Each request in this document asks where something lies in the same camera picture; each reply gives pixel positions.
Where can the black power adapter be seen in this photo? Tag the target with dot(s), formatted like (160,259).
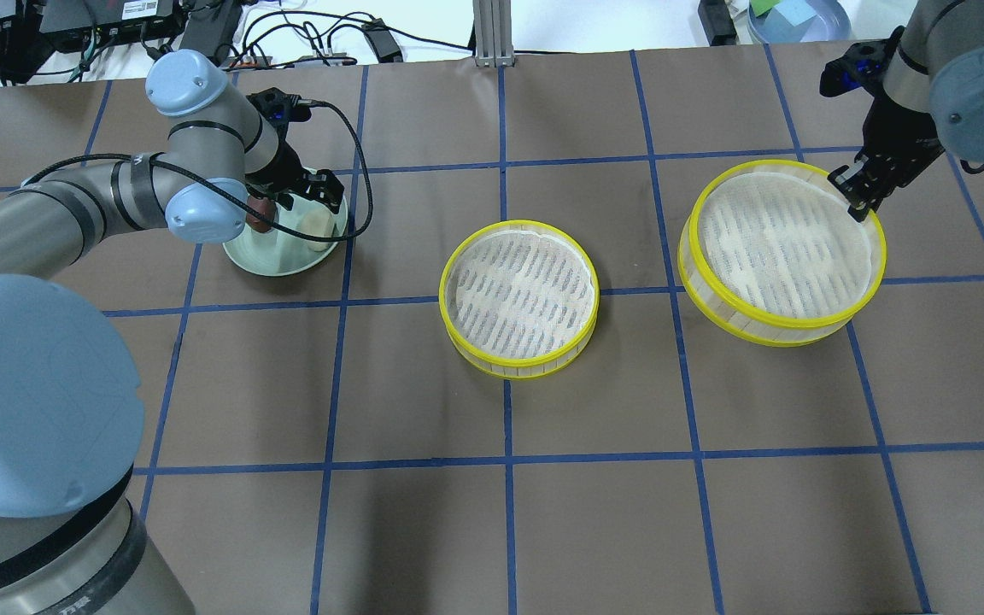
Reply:
(382,42)

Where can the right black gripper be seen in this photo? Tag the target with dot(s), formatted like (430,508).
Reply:
(895,126)

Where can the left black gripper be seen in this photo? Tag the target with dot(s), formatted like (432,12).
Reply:
(285,166)

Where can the light green plate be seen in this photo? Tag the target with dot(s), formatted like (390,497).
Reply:
(276,253)

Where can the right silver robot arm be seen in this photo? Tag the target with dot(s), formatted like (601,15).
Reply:
(927,87)

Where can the black electronics box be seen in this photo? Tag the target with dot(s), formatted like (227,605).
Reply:
(60,17)

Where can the aluminium frame post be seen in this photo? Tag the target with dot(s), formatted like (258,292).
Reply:
(492,27)

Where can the yellow steamer layer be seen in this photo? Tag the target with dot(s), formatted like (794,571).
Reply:
(519,299)
(771,255)

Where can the blue bowl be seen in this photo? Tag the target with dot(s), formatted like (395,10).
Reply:
(791,22)

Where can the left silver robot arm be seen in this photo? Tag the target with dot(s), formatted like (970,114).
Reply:
(71,419)

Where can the white bun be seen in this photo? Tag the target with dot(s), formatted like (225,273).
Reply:
(319,223)

